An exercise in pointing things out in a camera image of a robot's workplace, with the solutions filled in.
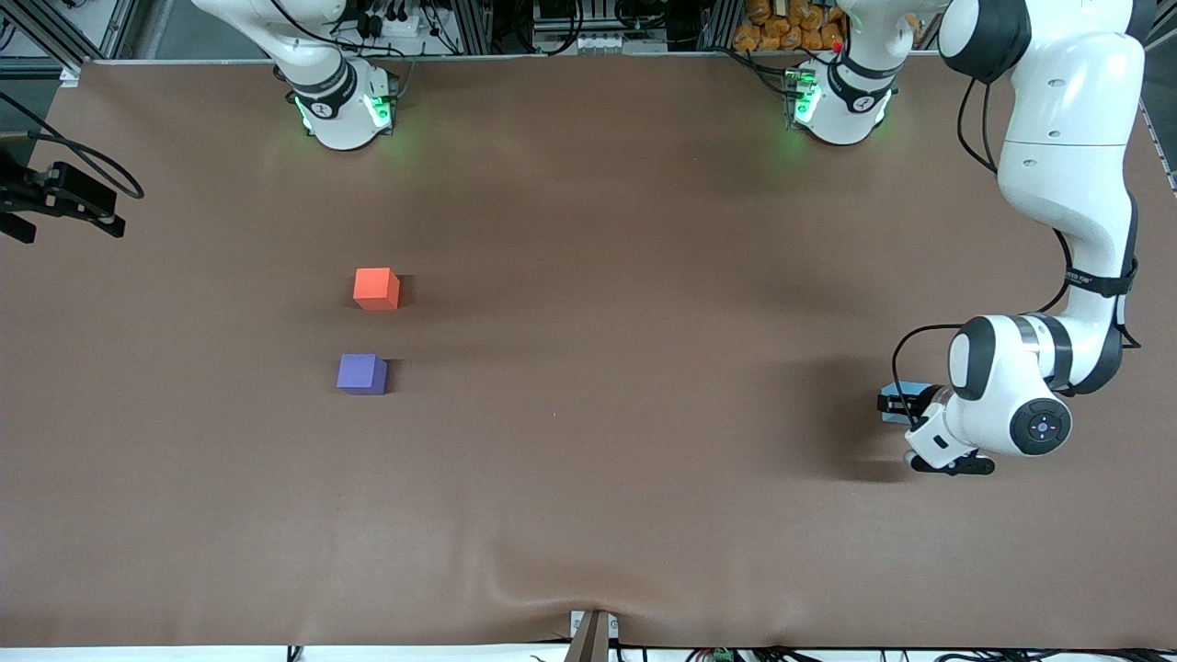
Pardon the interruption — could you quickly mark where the light blue cube block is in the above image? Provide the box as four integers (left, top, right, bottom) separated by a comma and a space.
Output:
881, 381, 931, 424

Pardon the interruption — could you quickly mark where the orange cube block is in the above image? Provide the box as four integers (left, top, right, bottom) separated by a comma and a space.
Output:
353, 268, 402, 311

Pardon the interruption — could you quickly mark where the purple cube block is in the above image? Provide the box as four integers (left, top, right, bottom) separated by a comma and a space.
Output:
337, 353, 389, 396

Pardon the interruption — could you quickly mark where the brown table mat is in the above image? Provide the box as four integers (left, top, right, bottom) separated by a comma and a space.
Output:
0, 55, 1177, 649

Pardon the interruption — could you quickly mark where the bag of orange items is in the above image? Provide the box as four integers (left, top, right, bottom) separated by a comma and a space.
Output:
733, 0, 847, 53

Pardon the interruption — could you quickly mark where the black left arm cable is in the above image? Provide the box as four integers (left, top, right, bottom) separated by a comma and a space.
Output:
890, 78, 1143, 433

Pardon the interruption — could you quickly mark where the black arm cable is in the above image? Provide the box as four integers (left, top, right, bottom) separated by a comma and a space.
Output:
0, 90, 145, 200
890, 78, 1143, 433

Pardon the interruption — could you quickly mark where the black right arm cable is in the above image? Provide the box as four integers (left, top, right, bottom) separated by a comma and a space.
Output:
0, 90, 145, 200

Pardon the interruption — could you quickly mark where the aluminium frame strut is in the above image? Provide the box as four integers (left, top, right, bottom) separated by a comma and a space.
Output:
17, 0, 104, 71

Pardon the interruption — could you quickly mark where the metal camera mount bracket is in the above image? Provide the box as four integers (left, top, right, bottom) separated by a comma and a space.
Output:
568, 610, 619, 662

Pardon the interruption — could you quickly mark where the aluminium frame post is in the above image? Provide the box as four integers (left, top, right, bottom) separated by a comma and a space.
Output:
454, 0, 494, 56
701, 0, 742, 52

